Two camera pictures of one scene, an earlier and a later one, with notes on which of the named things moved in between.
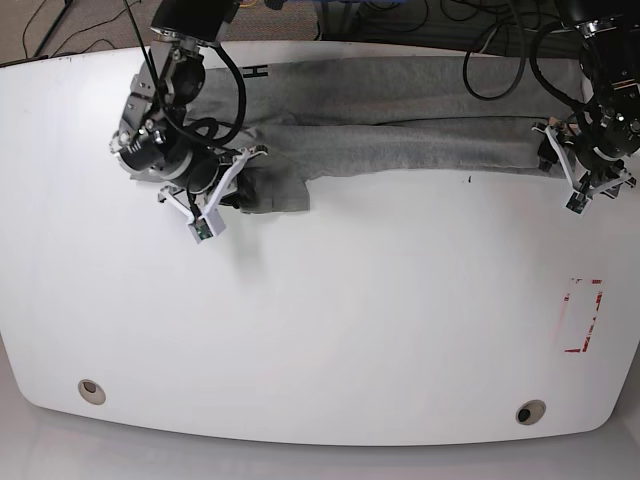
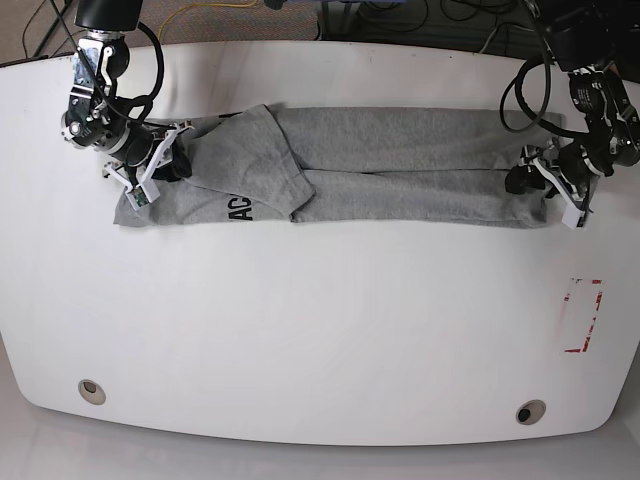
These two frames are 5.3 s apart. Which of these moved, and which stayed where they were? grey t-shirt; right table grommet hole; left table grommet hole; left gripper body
Moved: grey t-shirt; left gripper body
Stayed: left table grommet hole; right table grommet hole
